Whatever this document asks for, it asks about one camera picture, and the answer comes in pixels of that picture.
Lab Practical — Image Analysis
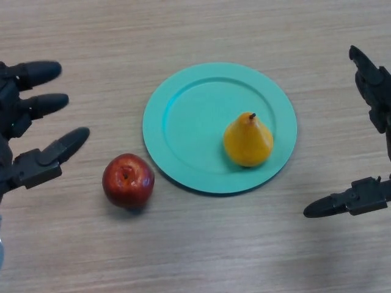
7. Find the red apple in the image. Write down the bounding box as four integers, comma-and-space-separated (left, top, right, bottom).
101, 153, 155, 210

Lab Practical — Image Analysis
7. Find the yellow pear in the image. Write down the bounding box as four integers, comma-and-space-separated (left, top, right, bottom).
223, 112, 274, 168

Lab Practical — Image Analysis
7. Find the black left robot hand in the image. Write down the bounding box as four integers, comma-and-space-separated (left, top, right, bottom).
0, 60, 91, 205

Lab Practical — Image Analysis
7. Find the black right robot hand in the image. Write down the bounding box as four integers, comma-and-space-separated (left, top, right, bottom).
303, 45, 391, 219

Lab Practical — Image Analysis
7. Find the green round plate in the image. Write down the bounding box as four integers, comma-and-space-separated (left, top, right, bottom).
142, 62, 298, 196

